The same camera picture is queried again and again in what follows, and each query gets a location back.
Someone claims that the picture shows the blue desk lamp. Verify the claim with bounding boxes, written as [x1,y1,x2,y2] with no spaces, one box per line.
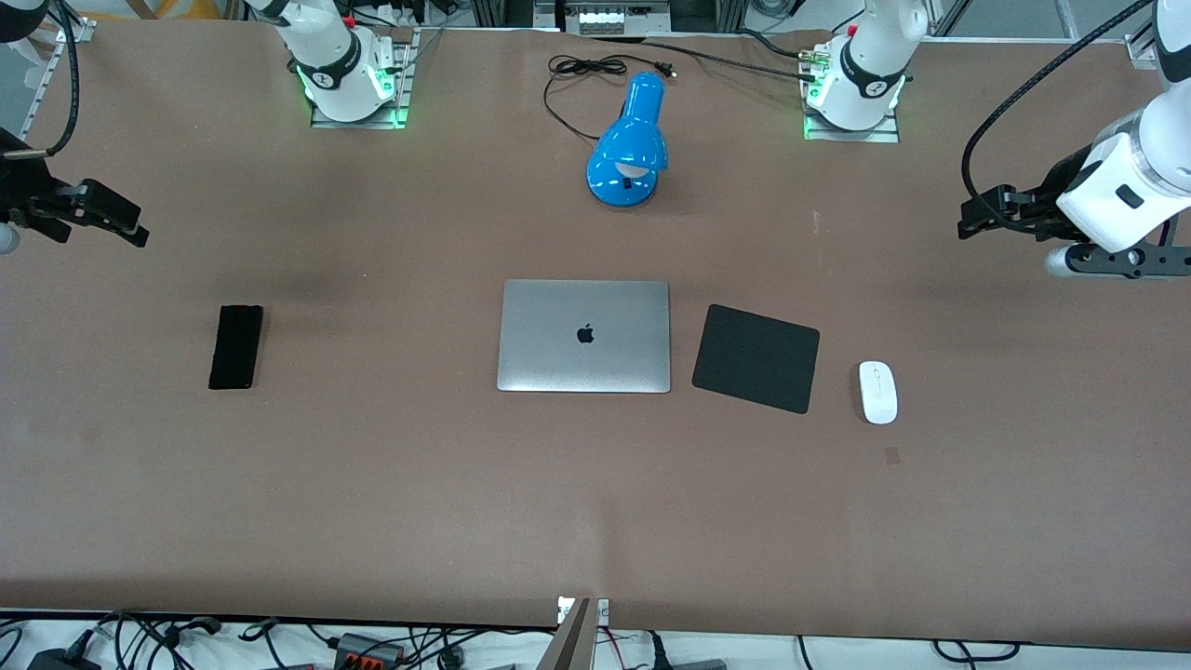
[585,71,669,208]

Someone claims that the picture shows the black power adapter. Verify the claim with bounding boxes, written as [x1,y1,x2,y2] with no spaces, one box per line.
[26,646,103,670]

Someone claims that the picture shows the black smartphone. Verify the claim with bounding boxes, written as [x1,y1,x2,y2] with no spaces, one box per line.
[207,304,264,391]

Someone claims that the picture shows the arm black hose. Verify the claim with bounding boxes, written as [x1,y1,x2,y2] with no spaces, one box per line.
[961,0,1155,201]
[45,0,83,157]

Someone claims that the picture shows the black mouse pad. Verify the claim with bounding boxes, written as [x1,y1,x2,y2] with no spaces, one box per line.
[691,303,822,415]

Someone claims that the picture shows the slotted metal rail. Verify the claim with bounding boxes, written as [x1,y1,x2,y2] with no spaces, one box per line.
[17,17,97,141]

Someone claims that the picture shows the left arm black hose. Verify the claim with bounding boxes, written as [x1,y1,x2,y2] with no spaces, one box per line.
[961,0,1155,201]

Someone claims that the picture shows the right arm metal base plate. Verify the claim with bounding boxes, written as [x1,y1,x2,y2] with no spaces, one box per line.
[310,28,415,129]

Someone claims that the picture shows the grey orange connector block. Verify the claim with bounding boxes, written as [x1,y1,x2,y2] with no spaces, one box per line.
[333,632,408,668]

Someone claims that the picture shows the white power strip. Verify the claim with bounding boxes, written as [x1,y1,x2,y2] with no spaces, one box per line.
[577,7,636,36]

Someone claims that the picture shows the right arm black hose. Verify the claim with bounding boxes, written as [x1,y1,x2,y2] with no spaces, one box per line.
[45,0,83,157]

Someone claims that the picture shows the black lamp power cord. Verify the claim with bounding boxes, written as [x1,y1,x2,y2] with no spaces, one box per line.
[543,54,677,142]

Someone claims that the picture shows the silver closed laptop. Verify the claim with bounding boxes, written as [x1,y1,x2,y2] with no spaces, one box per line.
[496,279,672,395]

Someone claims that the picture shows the aluminium profile post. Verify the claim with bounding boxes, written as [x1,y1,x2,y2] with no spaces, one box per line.
[556,596,611,670]

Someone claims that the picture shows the black arm supply cables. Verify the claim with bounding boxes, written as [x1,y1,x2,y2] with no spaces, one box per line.
[591,33,838,85]

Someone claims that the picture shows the white computer mouse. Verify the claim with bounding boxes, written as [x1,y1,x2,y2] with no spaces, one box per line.
[857,360,899,426]

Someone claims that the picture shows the aluminium frame structure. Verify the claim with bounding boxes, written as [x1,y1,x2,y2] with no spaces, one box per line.
[470,0,745,31]

